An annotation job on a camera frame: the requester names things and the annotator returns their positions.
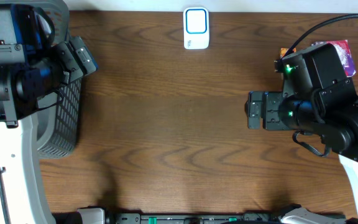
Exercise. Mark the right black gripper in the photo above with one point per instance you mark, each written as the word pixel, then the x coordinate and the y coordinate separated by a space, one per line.
pixel 270 112

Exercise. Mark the small orange tissue pack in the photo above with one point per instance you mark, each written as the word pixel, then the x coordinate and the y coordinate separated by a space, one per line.
pixel 286 51

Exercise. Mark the red purple snack pack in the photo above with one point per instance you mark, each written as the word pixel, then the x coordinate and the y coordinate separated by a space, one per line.
pixel 344 52

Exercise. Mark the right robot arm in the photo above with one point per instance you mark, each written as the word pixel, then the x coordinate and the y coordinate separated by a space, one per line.
pixel 318 102

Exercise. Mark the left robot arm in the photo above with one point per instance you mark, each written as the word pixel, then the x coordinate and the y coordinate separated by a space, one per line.
pixel 22 194

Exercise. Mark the white barcode scanner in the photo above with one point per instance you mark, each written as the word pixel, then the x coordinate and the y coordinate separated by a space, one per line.
pixel 196 28

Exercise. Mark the grey plastic mesh basket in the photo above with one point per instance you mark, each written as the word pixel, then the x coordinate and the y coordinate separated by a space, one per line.
pixel 41 68

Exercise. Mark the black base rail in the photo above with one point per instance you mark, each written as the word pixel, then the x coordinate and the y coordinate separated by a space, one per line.
pixel 197 218

